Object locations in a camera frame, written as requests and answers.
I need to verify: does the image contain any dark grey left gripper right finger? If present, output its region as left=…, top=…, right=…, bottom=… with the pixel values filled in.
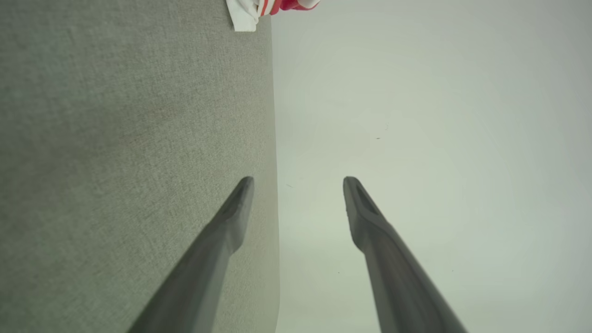
left=343, top=176, right=468, bottom=333

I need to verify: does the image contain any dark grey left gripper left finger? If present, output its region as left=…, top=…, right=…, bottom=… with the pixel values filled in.
left=127, top=176, right=255, bottom=333

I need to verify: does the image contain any red jersey with white sleeves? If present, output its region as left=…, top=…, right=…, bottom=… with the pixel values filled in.
left=226, top=0, right=321, bottom=32

